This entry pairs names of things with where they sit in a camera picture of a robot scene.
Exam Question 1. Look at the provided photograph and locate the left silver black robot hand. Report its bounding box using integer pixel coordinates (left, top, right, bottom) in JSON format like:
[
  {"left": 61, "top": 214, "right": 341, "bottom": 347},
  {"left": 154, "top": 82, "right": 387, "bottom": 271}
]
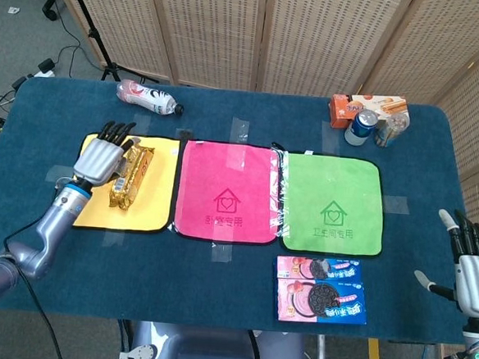
[{"left": 71, "top": 117, "right": 144, "bottom": 189}]

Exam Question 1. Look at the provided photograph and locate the plastic drink bottle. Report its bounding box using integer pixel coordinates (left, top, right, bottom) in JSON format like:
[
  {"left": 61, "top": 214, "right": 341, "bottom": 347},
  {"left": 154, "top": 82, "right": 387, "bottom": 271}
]
[{"left": 114, "top": 78, "right": 187, "bottom": 118}]

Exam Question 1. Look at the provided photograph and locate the metal table leg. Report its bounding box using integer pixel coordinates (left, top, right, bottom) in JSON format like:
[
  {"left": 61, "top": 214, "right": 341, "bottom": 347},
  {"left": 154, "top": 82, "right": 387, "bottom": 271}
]
[{"left": 315, "top": 334, "right": 329, "bottom": 359}]

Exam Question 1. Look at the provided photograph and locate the black tripod stand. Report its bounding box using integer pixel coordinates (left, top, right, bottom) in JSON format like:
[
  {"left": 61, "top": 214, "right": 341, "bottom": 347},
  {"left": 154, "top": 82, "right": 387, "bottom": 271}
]
[{"left": 55, "top": 0, "right": 167, "bottom": 85}]

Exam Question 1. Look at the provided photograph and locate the clear tape strip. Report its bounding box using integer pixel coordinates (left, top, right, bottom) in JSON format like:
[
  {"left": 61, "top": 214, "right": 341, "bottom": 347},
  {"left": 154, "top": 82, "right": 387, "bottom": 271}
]
[
  {"left": 132, "top": 113, "right": 153, "bottom": 135},
  {"left": 44, "top": 164, "right": 77, "bottom": 185},
  {"left": 319, "top": 120, "right": 345, "bottom": 156},
  {"left": 229, "top": 115, "right": 251, "bottom": 144},
  {"left": 381, "top": 194, "right": 411, "bottom": 215},
  {"left": 210, "top": 241, "right": 235, "bottom": 265},
  {"left": 102, "top": 228, "right": 126, "bottom": 249}
]

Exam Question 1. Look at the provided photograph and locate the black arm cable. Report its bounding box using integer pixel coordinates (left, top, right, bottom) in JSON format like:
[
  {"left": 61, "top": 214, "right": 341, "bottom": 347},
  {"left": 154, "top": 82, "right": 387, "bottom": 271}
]
[{"left": 0, "top": 211, "right": 75, "bottom": 359}]

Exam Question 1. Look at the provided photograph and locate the white power strip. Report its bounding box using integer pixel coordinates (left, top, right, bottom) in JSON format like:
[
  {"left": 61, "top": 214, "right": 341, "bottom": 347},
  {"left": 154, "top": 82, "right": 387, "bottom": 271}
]
[{"left": 31, "top": 57, "right": 57, "bottom": 80}]

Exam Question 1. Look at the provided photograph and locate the small blue pink Oreo box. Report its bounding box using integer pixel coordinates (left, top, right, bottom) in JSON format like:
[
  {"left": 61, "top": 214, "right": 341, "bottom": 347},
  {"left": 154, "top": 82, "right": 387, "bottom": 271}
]
[{"left": 272, "top": 253, "right": 362, "bottom": 286}]

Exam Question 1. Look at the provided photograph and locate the blue felt table cover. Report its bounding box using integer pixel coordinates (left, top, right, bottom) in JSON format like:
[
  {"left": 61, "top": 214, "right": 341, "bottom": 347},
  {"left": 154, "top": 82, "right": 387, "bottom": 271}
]
[{"left": 0, "top": 72, "right": 479, "bottom": 348}]

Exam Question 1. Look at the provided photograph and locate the pink cloth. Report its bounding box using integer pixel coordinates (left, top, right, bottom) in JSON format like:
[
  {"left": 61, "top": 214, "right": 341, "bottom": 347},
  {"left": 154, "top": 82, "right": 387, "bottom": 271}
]
[{"left": 168, "top": 137, "right": 288, "bottom": 248}]

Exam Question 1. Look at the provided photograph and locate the black floor cable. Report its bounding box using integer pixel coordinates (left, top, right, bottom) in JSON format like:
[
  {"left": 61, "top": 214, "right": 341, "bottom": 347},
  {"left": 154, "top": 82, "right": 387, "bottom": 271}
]
[{"left": 52, "top": 0, "right": 98, "bottom": 74}]

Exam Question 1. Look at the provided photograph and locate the golden snack bar wrapper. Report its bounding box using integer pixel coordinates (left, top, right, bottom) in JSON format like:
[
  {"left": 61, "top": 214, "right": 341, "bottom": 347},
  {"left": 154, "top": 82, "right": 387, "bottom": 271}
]
[{"left": 106, "top": 141, "right": 157, "bottom": 213}]

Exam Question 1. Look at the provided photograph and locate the yellow cloth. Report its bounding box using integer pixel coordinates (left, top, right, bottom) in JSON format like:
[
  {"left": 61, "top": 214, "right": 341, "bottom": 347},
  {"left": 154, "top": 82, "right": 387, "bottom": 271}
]
[{"left": 72, "top": 130, "right": 181, "bottom": 236}]

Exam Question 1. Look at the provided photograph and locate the large blue pink Oreo box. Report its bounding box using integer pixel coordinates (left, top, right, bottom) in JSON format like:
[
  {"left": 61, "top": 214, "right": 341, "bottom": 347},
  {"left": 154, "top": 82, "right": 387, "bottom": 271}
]
[{"left": 272, "top": 275, "right": 371, "bottom": 328}]

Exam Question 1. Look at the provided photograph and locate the clear snack jar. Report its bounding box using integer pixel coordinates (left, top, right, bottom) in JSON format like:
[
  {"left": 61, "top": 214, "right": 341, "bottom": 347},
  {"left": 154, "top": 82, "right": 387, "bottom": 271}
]
[{"left": 373, "top": 112, "right": 410, "bottom": 150}]

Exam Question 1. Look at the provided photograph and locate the orange biscuit box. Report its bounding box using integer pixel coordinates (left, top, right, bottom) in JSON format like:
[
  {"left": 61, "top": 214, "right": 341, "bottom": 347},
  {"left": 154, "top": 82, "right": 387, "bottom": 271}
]
[{"left": 329, "top": 91, "right": 409, "bottom": 134}]

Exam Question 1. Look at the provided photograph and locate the green cloth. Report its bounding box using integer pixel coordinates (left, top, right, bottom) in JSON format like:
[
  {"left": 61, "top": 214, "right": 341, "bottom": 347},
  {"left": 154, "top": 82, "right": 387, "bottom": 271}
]
[{"left": 277, "top": 150, "right": 390, "bottom": 259}]

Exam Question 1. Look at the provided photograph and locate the grey robot torso base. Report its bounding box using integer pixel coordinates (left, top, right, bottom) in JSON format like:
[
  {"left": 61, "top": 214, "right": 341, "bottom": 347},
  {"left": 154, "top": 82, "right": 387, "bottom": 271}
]
[{"left": 117, "top": 319, "right": 308, "bottom": 359}]

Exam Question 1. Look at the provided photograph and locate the crumpled clear tape band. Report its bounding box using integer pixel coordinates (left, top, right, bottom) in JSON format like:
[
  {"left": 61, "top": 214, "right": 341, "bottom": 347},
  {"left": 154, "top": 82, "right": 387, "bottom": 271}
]
[{"left": 264, "top": 143, "right": 297, "bottom": 239}]

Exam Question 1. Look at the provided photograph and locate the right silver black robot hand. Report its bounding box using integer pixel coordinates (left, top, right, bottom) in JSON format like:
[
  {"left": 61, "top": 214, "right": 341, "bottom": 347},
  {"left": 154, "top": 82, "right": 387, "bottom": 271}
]
[{"left": 411, "top": 206, "right": 479, "bottom": 319}]

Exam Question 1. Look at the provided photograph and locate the blue soda can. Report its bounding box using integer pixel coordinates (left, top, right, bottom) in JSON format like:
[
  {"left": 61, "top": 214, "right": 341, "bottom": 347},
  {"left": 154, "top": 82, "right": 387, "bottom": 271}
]
[{"left": 343, "top": 107, "right": 380, "bottom": 148}]

